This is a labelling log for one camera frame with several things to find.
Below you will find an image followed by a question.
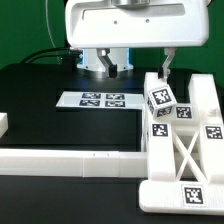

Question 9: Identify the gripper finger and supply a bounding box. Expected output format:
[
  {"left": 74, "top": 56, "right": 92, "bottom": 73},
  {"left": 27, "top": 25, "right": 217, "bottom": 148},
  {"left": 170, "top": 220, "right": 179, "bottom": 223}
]
[
  {"left": 158, "top": 48, "right": 176, "bottom": 79},
  {"left": 97, "top": 48, "right": 117, "bottom": 78}
]

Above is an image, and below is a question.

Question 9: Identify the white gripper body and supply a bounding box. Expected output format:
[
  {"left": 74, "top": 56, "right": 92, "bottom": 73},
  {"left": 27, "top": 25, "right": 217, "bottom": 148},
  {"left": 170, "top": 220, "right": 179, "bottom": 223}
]
[{"left": 65, "top": 0, "right": 210, "bottom": 49}]

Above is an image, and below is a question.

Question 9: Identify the white tagged cube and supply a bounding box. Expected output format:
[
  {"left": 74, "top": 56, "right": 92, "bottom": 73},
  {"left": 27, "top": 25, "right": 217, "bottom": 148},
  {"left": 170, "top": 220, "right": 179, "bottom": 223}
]
[{"left": 146, "top": 85, "right": 177, "bottom": 118}]

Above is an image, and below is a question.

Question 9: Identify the white chair back frame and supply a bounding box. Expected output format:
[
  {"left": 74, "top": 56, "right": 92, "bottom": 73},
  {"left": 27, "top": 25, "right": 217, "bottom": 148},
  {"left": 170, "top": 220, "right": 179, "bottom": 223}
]
[{"left": 139, "top": 72, "right": 224, "bottom": 216}]

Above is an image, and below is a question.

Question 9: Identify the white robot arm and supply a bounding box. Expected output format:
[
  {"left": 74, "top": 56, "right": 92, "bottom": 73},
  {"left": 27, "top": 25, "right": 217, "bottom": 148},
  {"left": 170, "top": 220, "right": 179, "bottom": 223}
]
[{"left": 65, "top": 0, "right": 211, "bottom": 78}]

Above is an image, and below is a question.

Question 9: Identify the white marker sheet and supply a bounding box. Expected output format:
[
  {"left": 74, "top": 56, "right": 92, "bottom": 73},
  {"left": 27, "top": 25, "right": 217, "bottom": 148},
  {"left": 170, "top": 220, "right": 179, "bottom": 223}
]
[{"left": 56, "top": 91, "right": 144, "bottom": 110}]

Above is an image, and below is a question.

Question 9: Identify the white U-shaped fence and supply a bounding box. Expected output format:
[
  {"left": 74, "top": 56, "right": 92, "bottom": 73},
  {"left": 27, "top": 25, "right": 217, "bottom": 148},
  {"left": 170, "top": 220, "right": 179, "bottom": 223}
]
[{"left": 0, "top": 112, "right": 149, "bottom": 178}]

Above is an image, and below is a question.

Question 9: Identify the black cable bundle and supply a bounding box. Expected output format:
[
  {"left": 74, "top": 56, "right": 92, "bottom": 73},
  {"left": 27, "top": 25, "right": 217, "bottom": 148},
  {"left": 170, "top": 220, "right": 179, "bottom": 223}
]
[{"left": 20, "top": 46, "right": 84, "bottom": 65}]

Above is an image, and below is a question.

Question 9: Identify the thin white cable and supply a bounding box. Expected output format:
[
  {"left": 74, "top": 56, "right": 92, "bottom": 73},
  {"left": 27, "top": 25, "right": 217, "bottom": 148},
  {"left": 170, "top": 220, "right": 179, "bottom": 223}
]
[{"left": 45, "top": 0, "right": 63, "bottom": 51}]

